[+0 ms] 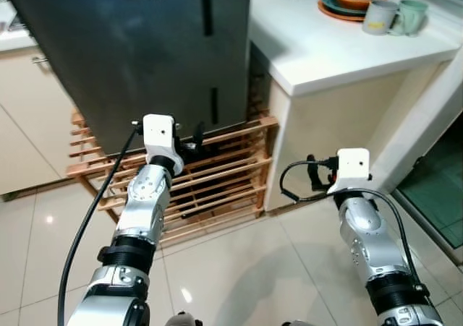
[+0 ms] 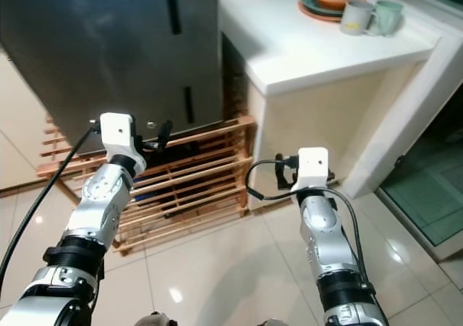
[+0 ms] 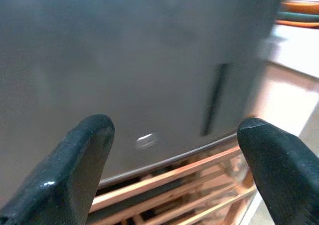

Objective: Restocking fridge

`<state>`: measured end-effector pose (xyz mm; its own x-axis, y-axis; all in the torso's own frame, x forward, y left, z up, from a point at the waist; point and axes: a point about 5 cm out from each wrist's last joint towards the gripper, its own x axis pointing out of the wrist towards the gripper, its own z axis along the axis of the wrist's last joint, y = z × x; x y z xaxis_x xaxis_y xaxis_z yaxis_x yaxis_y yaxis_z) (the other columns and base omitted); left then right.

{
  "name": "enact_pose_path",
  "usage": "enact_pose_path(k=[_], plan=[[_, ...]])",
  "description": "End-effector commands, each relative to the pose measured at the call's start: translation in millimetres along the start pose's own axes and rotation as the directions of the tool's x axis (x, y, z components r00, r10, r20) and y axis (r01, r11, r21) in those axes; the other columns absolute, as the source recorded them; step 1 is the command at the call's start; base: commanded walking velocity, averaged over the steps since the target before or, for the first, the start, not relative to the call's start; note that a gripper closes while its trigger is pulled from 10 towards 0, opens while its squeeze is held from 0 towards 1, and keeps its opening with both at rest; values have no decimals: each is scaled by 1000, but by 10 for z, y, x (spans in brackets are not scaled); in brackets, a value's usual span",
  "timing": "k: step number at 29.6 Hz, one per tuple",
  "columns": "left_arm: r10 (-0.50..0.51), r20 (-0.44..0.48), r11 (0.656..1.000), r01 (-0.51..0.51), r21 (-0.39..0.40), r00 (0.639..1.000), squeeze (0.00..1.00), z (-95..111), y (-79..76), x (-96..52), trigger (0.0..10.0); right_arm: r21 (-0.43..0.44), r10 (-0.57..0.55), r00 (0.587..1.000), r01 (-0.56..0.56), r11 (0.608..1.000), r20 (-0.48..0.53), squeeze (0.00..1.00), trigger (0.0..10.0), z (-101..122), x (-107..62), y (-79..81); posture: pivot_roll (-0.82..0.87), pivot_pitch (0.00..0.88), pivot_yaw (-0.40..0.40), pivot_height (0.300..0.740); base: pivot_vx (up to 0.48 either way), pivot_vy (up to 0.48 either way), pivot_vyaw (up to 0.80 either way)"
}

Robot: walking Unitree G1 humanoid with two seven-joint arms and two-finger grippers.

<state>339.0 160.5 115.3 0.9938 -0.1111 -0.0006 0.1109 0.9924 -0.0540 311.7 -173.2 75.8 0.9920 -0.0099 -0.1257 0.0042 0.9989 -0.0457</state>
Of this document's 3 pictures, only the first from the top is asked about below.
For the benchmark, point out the green glass sliding door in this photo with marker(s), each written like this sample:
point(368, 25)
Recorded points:
point(434, 181)

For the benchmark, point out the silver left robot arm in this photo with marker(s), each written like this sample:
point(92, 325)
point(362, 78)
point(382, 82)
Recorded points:
point(145, 196)

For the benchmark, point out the cream kitchen cabinet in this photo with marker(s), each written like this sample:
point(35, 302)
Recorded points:
point(29, 123)

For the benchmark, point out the flat orange plate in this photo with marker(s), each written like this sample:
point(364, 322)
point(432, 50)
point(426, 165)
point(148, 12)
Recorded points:
point(340, 16)

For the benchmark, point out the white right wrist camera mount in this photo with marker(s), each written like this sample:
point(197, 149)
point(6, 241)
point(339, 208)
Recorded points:
point(353, 168)

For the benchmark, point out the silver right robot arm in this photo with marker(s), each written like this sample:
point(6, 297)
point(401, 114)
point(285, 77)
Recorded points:
point(369, 239)

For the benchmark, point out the grey mug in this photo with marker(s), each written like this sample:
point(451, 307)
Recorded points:
point(378, 19)

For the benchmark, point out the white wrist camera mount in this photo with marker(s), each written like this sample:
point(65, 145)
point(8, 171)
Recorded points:
point(158, 134)
point(353, 168)

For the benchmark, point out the wooden slatted rack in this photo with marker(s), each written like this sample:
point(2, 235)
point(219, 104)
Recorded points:
point(217, 174)

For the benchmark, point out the pale green mug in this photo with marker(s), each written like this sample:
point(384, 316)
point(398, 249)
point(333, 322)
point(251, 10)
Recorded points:
point(414, 15)

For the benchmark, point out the dark grey fridge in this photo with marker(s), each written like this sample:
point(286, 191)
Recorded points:
point(123, 51)

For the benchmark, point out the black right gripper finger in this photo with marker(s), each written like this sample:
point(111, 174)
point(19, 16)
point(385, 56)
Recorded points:
point(312, 171)

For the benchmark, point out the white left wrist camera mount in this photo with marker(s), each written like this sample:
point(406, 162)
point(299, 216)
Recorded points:
point(158, 134)

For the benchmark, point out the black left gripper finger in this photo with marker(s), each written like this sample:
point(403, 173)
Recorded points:
point(199, 133)

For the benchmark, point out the teal plate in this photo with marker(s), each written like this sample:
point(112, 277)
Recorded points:
point(329, 3)

